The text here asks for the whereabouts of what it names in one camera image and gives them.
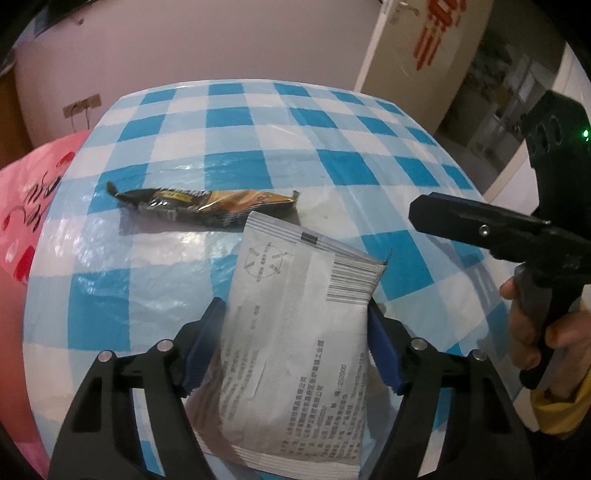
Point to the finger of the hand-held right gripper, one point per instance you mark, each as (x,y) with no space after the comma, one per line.
(461,217)

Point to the white door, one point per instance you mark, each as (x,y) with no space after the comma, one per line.
(388,46)

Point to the person's right hand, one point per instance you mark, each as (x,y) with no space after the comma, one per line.
(568,337)

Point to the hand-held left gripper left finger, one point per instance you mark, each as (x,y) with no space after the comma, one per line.
(203,350)

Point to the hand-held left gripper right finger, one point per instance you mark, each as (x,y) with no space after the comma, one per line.
(385,355)

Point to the wall socket panel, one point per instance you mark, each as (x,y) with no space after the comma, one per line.
(82,105)

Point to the white printed packet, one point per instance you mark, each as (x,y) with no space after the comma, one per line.
(295,346)

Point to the pink bed blanket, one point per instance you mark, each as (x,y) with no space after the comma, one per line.
(27,207)

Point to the red hanging decoration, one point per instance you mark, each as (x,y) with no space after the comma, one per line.
(438,32)

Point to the blue checkered tablecloth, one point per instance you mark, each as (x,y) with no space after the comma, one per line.
(323,152)

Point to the brown snack wrapper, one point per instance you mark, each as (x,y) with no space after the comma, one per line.
(198,203)

